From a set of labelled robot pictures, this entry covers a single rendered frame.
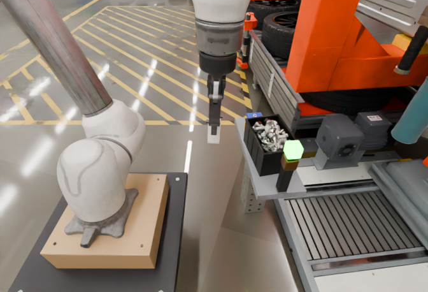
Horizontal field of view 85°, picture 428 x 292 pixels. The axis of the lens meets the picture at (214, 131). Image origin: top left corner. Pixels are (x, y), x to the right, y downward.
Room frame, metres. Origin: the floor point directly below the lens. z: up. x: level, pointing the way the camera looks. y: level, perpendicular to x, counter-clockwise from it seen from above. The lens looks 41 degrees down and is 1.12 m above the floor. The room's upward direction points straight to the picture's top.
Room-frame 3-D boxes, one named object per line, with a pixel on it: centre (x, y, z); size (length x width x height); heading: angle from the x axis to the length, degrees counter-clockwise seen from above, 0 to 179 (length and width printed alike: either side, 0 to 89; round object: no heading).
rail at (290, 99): (2.31, -0.36, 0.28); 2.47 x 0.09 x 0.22; 6
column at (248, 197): (0.70, -0.20, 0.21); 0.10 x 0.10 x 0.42; 6
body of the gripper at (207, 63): (0.45, -0.01, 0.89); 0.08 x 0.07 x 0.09; 177
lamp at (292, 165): (0.47, -0.23, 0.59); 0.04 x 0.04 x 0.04; 6
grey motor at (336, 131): (0.89, -0.76, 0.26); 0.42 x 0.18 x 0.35; 96
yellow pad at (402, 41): (1.12, -0.97, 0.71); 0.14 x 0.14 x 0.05; 6
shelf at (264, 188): (0.67, -0.20, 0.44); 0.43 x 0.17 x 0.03; 6
